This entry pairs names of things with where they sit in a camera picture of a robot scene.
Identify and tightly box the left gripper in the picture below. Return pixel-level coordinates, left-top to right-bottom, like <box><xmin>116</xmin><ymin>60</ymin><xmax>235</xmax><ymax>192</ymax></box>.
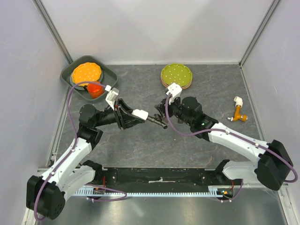
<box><xmin>94</xmin><ymin>98</ymin><xmax>145</xmax><ymax>129</ymax></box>

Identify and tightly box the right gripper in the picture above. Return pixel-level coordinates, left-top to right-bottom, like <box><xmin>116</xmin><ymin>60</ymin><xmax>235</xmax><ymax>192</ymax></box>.
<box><xmin>154</xmin><ymin>94</ymin><xmax>193</xmax><ymax>127</ymax></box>

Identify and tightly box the white pvc elbow fitting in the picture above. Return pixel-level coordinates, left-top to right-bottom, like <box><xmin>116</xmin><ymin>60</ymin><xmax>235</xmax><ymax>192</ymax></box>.
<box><xmin>131</xmin><ymin>109</ymin><xmax>149</xmax><ymax>120</ymax></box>

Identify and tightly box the dark grey metal faucet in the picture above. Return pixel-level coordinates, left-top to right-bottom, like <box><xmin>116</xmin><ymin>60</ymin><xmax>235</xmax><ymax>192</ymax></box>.
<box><xmin>147</xmin><ymin>114</ymin><xmax>168</xmax><ymax>129</ymax></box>

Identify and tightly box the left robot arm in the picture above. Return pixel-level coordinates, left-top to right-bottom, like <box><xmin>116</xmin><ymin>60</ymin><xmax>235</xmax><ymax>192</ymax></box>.
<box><xmin>26</xmin><ymin>98</ymin><xmax>149</xmax><ymax>222</ymax></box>

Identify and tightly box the orange faucet with white elbow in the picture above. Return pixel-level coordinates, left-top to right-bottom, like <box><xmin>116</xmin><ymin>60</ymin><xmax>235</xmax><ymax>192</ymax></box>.
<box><xmin>227</xmin><ymin>96</ymin><xmax>248</xmax><ymax>122</ymax></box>

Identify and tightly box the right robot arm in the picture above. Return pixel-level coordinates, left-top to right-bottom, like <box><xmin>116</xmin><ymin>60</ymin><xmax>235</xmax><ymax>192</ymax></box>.
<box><xmin>155</xmin><ymin>97</ymin><xmax>294</xmax><ymax>191</ymax></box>

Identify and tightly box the green polka dot plate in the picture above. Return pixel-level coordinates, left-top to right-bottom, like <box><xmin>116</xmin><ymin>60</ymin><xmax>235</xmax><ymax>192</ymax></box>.
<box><xmin>161</xmin><ymin>63</ymin><xmax>193</xmax><ymax>82</ymax></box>

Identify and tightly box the orange mug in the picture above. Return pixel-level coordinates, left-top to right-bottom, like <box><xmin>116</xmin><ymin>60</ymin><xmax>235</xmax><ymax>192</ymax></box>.
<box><xmin>83</xmin><ymin>82</ymin><xmax>105</xmax><ymax>99</ymax></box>

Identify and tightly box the dark green square tray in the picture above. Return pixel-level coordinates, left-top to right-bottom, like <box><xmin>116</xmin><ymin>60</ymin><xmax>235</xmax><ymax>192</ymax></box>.
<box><xmin>60</xmin><ymin>55</ymin><xmax>118</xmax><ymax>103</ymax></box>

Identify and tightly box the orange polka dot plate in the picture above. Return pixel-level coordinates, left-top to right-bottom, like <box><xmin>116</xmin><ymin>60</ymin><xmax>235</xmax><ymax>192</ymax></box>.
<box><xmin>71</xmin><ymin>62</ymin><xmax>102</xmax><ymax>84</ymax></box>

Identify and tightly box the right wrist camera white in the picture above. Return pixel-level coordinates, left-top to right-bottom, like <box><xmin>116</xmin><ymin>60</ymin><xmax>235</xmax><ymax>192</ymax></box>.
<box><xmin>165</xmin><ymin>82</ymin><xmax>182</xmax><ymax>105</ymax></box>

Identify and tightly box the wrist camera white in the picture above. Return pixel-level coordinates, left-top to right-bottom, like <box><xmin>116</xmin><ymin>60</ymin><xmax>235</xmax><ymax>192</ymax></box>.
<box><xmin>105</xmin><ymin>85</ymin><xmax>119</xmax><ymax>109</ymax></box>
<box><xmin>165</xmin><ymin>82</ymin><xmax>182</xmax><ymax>105</ymax></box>

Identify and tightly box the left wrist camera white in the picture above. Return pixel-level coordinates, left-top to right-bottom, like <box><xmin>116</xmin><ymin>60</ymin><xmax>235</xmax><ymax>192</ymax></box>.
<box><xmin>105</xmin><ymin>85</ymin><xmax>119</xmax><ymax>109</ymax></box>

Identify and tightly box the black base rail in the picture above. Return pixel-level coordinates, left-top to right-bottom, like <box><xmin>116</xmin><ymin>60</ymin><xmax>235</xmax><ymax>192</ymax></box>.
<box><xmin>102</xmin><ymin>167</ymin><xmax>225</xmax><ymax>194</ymax></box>

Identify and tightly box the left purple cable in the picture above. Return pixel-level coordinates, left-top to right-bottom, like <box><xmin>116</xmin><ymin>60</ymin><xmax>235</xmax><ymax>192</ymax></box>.
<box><xmin>34</xmin><ymin>81</ymin><xmax>128</xmax><ymax>221</ymax></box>

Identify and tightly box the purple cable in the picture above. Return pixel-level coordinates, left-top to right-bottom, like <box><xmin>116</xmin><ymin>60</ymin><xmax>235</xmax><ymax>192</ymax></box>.
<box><xmin>34</xmin><ymin>81</ymin><xmax>128</xmax><ymax>221</ymax></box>
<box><xmin>165</xmin><ymin>93</ymin><xmax>296</xmax><ymax>203</ymax></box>

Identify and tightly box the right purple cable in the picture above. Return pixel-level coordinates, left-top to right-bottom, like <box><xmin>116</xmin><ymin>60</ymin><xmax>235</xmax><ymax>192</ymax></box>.
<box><xmin>165</xmin><ymin>93</ymin><xmax>296</xmax><ymax>203</ymax></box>

